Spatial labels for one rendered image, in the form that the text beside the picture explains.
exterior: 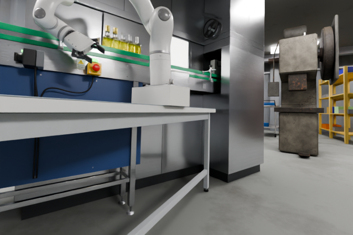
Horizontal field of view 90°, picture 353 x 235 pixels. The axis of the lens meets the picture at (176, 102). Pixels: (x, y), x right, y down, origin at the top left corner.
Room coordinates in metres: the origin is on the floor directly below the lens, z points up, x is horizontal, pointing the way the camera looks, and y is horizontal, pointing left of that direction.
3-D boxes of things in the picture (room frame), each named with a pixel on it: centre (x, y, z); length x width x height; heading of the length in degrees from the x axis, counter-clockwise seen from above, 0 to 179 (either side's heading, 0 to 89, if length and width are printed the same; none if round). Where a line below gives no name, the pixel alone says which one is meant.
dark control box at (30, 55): (0.88, 0.72, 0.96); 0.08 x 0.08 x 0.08; 37
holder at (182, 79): (1.38, 0.06, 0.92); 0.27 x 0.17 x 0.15; 37
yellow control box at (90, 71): (1.05, 0.50, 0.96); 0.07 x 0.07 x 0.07; 37
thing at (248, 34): (2.15, -0.70, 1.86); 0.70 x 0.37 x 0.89; 127
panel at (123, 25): (1.66, 0.24, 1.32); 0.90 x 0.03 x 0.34; 127
